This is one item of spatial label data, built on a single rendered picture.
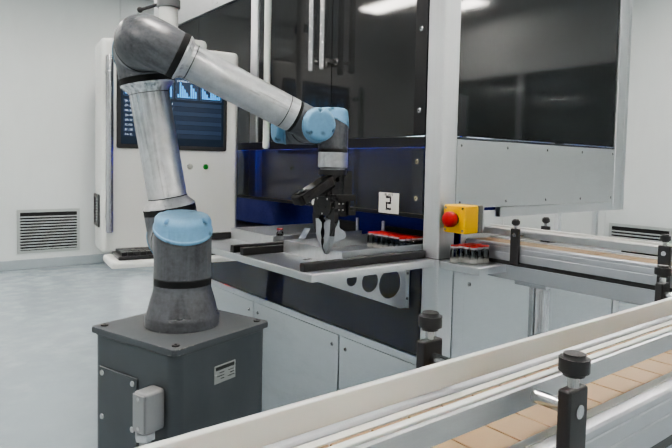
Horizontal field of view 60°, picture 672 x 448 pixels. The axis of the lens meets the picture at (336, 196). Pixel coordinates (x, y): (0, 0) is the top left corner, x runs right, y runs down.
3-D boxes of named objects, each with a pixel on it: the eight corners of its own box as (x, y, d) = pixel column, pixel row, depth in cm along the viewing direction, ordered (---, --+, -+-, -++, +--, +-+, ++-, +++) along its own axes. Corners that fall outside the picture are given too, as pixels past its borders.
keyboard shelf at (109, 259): (220, 251, 229) (220, 244, 229) (246, 262, 205) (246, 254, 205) (99, 258, 207) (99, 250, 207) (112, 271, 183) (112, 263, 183)
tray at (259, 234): (315, 232, 211) (315, 223, 211) (361, 241, 190) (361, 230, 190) (230, 238, 190) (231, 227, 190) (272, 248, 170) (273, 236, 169)
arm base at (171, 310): (178, 338, 111) (178, 286, 110) (128, 324, 119) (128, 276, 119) (234, 321, 123) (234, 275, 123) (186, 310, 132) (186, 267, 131)
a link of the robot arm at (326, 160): (330, 151, 141) (310, 152, 147) (329, 170, 141) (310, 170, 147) (354, 152, 145) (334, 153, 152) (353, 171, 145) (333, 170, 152)
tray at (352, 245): (374, 244, 183) (374, 233, 183) (436, 255, 163) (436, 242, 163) (283, 252, 162) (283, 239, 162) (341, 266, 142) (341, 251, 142)
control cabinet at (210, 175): (221, 240, 243) (223, 51, 239) (238, 246, 227) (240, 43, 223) (92, 247, 218) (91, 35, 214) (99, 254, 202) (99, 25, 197)
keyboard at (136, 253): (224, 248, 219) (224, 241, 219) (237, 253, 207) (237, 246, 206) (111, 254, 199) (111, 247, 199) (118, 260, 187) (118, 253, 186)
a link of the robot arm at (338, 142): (311, 108, 147) (342, 110, 151) (310, 151, 148) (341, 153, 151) (322, 105, 140) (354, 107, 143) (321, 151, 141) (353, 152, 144)
